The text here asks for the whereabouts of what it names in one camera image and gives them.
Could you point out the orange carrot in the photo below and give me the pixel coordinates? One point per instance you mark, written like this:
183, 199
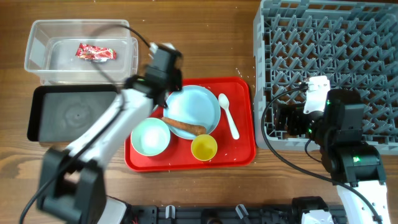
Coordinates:
190, 128

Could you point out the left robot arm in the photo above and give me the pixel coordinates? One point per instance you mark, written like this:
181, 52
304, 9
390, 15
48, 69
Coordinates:
71, 185

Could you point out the black mounting rail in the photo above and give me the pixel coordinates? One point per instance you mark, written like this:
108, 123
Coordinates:
300, 210

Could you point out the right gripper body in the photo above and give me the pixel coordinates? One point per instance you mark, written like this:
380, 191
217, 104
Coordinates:
298, 122

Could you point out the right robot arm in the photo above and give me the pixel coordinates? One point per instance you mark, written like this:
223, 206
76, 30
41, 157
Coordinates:
354, 166

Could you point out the yellow plastic cup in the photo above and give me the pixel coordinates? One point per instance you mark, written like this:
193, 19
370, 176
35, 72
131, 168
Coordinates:
204, 147

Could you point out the green bowl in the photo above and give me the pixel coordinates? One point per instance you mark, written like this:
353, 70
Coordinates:
151, 137

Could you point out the red snack wrapper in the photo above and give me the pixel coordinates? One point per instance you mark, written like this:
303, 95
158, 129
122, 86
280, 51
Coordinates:
94, 53

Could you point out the grey dishwasher rack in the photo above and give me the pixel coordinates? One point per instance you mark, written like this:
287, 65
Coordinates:
354, 44

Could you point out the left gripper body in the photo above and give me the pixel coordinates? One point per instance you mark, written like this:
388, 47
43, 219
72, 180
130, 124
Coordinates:
176, 84

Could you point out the red serving tray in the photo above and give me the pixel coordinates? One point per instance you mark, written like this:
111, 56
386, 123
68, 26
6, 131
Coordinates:
230, 152

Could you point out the white plastic spoon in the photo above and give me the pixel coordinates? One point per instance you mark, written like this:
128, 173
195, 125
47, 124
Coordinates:
224, 103

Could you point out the clear plastic bin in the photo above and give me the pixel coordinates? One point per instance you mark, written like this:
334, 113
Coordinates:
52, 46

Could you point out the light blue plate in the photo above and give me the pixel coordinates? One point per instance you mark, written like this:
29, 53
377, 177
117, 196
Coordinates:
193, 105

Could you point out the black waste tray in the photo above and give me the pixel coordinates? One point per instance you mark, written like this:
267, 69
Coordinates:
62, 113

